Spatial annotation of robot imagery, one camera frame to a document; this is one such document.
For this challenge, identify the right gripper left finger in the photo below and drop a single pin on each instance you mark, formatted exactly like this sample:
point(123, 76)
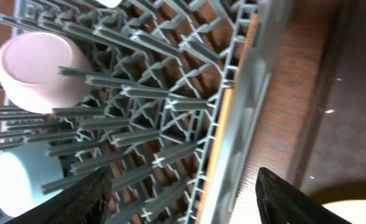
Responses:
point(86, 201)

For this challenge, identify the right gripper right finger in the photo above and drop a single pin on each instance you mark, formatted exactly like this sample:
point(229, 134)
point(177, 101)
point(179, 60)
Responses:
point(279, 203)

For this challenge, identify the light blue saucer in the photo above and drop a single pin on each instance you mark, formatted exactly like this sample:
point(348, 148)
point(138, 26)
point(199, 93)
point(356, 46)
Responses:
point(23, 171)

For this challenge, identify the yellow plate with leftovers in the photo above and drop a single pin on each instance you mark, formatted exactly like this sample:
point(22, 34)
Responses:
point(353, 211)

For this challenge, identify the pink bowl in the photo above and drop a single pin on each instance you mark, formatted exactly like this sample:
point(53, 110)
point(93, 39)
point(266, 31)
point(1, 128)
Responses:
point(30, 71)

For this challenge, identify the grey plastic dishwasher rack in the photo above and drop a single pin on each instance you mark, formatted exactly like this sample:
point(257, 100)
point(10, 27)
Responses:
point(159, 70)

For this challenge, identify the dark brown serving tray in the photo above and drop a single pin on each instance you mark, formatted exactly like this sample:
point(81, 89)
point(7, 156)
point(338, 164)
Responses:
point(330, 161)

